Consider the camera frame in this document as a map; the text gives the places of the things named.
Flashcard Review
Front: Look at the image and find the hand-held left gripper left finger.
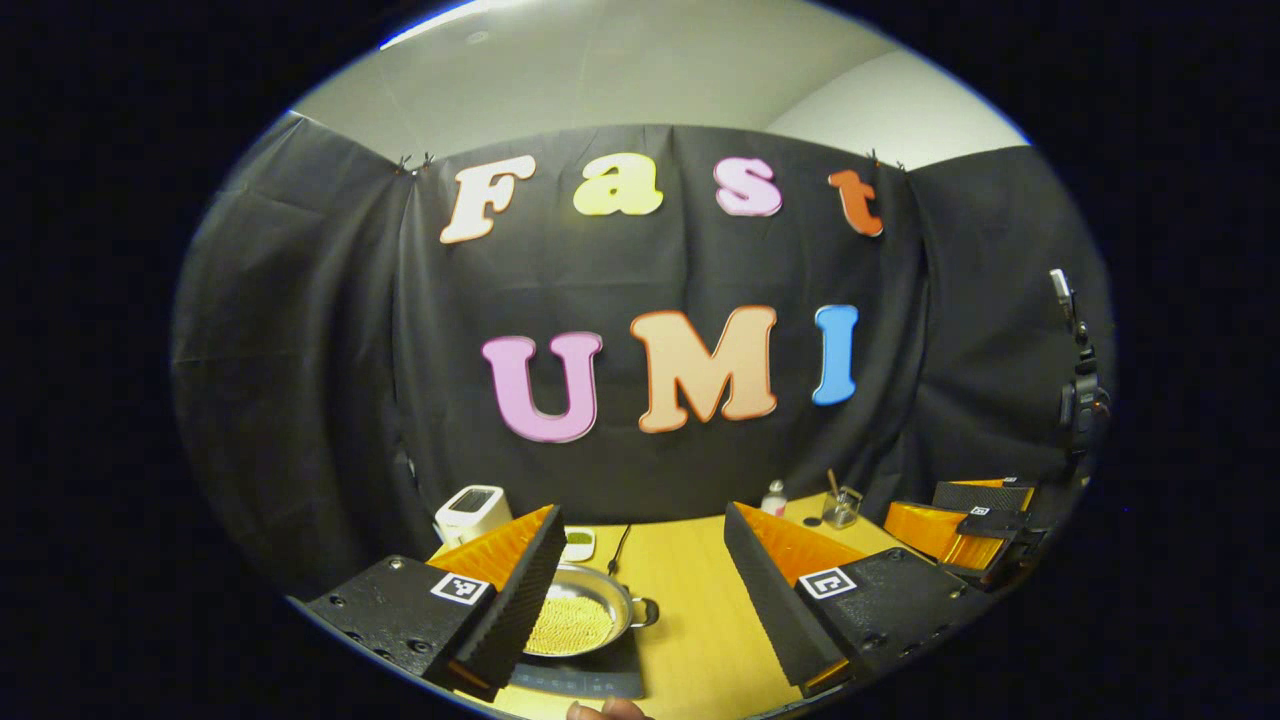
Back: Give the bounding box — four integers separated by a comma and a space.
303, 504, 568, 703

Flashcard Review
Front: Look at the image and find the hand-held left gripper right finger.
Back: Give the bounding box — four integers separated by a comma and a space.
722, 500, 993, 698

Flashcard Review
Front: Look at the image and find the stainless steel pot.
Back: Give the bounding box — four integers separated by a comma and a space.
520, 562, 661, 659

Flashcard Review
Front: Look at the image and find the black tripod with device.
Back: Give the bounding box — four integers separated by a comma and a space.
1048, 268, 1113, 481

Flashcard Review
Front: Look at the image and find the white boxy appliance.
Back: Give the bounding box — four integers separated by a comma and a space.
434, 485, 513, 546

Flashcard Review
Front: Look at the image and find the black induction cooktop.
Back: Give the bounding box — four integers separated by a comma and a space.
510, 630, 646, 699

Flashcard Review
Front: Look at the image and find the heap of yellow soybeans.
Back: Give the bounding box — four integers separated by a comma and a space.
523, 595, 613, 658

